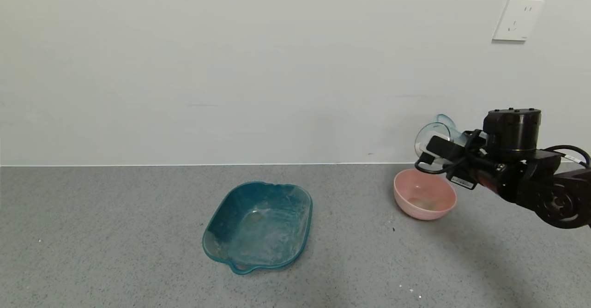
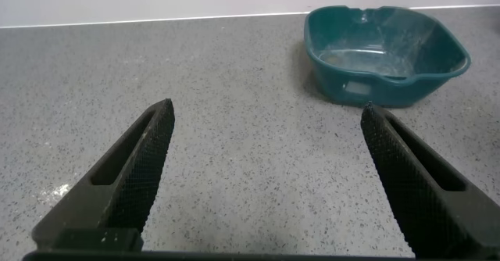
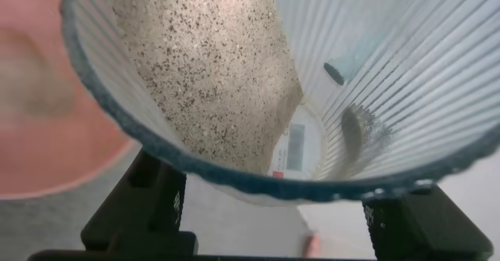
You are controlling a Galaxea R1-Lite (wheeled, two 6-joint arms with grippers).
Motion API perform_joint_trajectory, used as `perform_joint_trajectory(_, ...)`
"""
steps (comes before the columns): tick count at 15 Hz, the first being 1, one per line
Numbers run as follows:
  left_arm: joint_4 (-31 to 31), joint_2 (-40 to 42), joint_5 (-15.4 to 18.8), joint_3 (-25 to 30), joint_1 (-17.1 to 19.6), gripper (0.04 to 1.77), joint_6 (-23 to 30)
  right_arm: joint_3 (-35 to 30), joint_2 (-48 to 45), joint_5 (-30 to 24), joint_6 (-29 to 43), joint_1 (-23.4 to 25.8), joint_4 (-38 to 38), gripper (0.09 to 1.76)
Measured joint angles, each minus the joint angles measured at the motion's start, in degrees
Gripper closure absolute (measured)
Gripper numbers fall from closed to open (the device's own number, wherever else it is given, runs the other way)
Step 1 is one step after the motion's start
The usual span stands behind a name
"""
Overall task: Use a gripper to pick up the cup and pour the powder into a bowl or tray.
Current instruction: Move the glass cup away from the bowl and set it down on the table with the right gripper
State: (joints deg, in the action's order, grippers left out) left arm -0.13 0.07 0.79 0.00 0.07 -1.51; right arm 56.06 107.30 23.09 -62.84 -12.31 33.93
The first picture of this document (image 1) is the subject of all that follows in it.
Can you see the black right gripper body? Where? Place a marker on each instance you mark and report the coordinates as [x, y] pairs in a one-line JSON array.
[[463, 180]]

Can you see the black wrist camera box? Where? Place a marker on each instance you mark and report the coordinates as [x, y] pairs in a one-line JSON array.
[[443, 146]]

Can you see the clear ribbed plastic cup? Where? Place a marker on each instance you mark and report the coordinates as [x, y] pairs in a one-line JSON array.
[[457, 135]]

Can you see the teal plastic tray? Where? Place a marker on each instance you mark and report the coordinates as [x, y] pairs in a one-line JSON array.
[[258, 225]]

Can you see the white wall socket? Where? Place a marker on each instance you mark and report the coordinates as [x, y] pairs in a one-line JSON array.
[[517, 19]]

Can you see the pink bowl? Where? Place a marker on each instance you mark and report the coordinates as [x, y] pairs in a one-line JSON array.
[[425, 212]]

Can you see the beige powder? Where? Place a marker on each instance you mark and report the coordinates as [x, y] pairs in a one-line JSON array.
[[427, 203]]

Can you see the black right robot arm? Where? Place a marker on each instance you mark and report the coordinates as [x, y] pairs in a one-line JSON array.
[[512, 132]]

